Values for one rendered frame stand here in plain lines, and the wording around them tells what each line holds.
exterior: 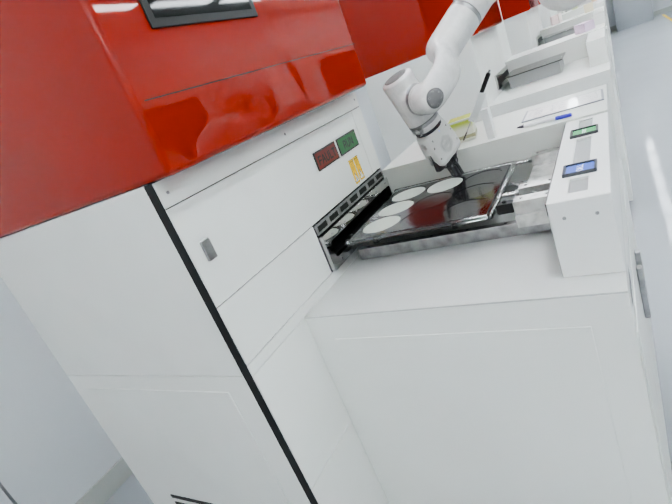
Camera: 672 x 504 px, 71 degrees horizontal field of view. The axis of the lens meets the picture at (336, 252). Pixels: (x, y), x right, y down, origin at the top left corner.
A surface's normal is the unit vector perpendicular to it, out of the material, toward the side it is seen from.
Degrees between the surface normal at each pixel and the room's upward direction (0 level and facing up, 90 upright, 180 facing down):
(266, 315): 90
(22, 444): 90
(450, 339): 90
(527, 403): 90
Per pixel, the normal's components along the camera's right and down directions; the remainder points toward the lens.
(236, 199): 0.82, -0.15
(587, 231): -0.44, 0.45
